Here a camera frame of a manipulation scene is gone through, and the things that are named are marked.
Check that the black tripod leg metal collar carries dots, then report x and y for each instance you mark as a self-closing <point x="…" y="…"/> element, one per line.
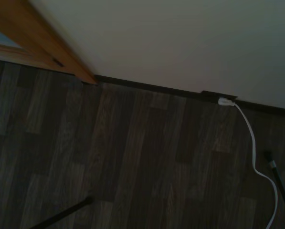
<point x="277" y="171"/>

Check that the dark wall outlet plate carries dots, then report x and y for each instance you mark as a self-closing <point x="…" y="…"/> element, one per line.
<point x="210" y="95"/>

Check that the dark baseboard strip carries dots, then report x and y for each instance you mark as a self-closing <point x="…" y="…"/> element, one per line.
<point x="156" y="87"/>

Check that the wooden door frame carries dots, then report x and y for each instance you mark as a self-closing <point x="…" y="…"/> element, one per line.
<point x="37" y="40"/>

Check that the white power plug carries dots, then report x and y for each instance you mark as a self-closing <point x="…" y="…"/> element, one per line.
<point x="225" y="101"/>

